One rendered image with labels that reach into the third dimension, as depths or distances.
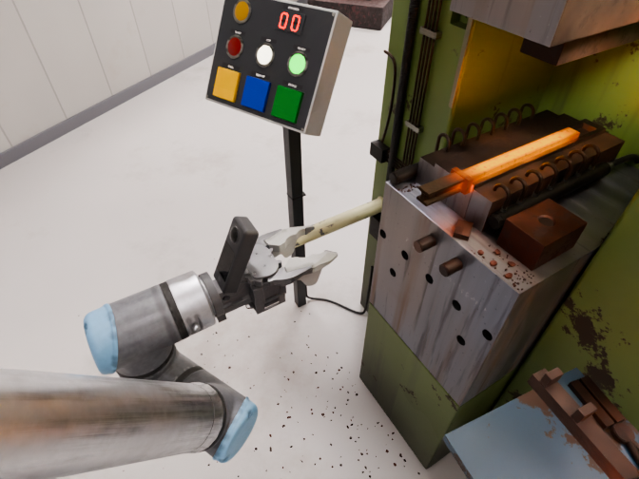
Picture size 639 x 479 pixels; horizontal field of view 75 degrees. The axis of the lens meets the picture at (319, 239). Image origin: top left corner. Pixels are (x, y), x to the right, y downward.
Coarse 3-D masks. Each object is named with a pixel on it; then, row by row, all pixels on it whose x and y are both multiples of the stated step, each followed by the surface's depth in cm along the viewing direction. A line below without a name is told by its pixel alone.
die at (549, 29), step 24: (456, 0) 69; (480, 0) 65; (504, 0) 62; (528, 0) 59; (552, 0) 56; (576, 0) 55; (600, 0) 58; (624, 0) 61; (504, 24) 63; (528, 24) 60; (552, 24) 57; (576, 24) 59; (600, 24) 61; (624, 24) 65
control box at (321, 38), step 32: (224, 0) 107; (256, 0) 103; (224, 32) 109; (256, 32) 104; (288, 32) 100; (320, 32) 96; (224, 64) 110; (256, 64) 106; (288, 64) 101; (320, 64) 97; (320, 96) 101; (288, 128) 104; (320, 128) 107
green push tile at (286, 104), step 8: (280, 88) 102; (288, 88) 101; (280, 96) 103; (288, 96) 102; (296, 96) 101; (280, 104) 103; (288, 104) 102; (296, 104) 101; (272, 112) 104; (280, 112) 103; (288, 112) 102; (296, 112) 101; (288, 120) 102; (296, 120) 102
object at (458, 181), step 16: (528, 144) 89; (544, 144) 89; (496, 160) 85; (512, 160) 85; (448, 176) 80; (464, 176) 80; (480, 176) 82; (432, 192) 77; (448, 192) 81; (464, 192) 81
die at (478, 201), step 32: (512, 128) 100; (544, 128) 98; (448, 160) 88; (480, 160) 88; (544, 160) 88; (576, 160) 88; (608, 160) 95; (480, 192) 80; (512, 192) 80; (480, 224) 83
